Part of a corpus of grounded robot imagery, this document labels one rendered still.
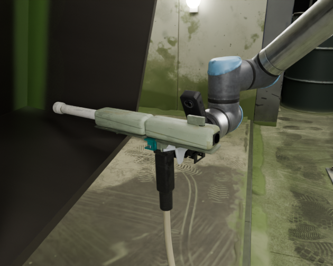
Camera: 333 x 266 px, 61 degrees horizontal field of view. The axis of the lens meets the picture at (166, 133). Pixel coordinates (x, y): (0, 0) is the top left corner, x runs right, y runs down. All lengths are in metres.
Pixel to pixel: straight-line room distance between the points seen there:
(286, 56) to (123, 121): 0.46
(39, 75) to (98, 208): 0.61
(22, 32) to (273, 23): 1.80
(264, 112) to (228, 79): 1.64
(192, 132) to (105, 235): 0.70
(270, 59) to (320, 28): 0.15
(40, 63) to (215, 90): 0.51
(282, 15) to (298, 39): 1.53
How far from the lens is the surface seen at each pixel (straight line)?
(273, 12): 2.32
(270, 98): 2.38
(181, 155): 0.61
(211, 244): 1.07
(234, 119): 0.82
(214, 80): 0.79
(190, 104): 0.65
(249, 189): 1.41
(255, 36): 2.32
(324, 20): 0.76
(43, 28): 0.89
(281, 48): 0.82
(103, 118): 0.66
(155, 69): 2.47
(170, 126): 0.54
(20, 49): 0.91
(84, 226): 1.18
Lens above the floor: 0.76
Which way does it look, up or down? 21 degrees down
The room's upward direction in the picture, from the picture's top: straight up
